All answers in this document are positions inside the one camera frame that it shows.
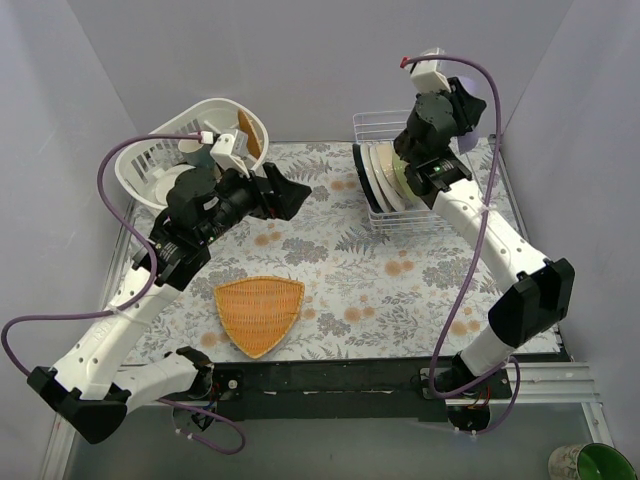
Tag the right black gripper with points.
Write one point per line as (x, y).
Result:
(463, 100)

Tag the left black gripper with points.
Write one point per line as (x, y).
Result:
(267, 190)

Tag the purple square bowl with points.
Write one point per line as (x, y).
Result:
(468, 142)

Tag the red rimmed beige plate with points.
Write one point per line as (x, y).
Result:
(373, 204)

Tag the beige square bowl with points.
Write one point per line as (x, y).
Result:
(385, 156)

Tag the watermelon pattern plate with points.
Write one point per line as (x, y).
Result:
(380, 198)

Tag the green square bowl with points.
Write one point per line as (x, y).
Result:
(399, 170)

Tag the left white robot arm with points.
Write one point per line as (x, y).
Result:
(88, 387)

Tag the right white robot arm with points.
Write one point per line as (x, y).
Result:
(535, 290)

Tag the woven coaster in basket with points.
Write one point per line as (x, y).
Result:
(254, 145)

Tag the floral table mat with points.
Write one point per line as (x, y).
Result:
(368, 293)

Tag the white cup in basket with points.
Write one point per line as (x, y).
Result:
(197, 154)

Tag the woven bamboo tray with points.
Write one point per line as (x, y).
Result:
(258, 312)

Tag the white plate in basket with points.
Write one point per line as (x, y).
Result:
(165, 182)

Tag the white plastic basket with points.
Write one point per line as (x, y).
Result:
(138, 166)

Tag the green floral mug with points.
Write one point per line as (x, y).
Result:
(595, 461)

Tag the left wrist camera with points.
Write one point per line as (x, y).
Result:
(228, 149)

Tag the white wire dish rack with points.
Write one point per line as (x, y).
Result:
(372, 128)

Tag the black base frame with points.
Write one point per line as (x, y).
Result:
(326, 389)

